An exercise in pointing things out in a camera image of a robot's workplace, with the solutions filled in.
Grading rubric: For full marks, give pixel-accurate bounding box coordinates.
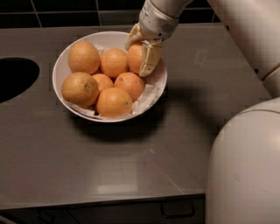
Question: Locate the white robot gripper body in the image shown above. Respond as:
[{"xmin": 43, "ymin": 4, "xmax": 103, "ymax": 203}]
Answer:
[{"xmin": 139, "ymin": 0, "xmax": 179, "ymax": 40}]

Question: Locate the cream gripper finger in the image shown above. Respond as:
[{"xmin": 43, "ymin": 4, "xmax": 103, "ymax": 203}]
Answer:
[{"xmin": 139, "ymin": 40, "xmax": 163, "ymax": 77}]

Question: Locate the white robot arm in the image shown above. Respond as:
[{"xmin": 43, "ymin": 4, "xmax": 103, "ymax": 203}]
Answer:
[{"xmin": 206, "ymin": 0, "xmax": 280, "ymax": 224}]

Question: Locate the white ceramic bowl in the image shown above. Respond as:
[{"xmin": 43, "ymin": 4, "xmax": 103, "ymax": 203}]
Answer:
[{"xmin": 52, "ymin": 31, "xmax": 167, "ymax": 123}]

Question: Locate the small centre orange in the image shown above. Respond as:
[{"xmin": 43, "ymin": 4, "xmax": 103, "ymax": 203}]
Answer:
[{"xmin": 93, "ymin": 73, "xmax": 114, "ymax": 92}]

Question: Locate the white paper towel lining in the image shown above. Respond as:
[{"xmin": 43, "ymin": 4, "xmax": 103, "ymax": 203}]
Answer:
[{"xmin": 60, "ymin": 42, "xmax": 158, "ymax": 120}]

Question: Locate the black sink basin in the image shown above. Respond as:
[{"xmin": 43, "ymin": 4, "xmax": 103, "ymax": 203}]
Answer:
[{"xmin": 0, "ymin": 58, "xmax": 40, "ymax": 103}]

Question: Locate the black drawer handle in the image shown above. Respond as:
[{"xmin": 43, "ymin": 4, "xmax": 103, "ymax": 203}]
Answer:
[{"xmin": 160, "ymin": 201, "xmax": 195, "ymax": 219}]

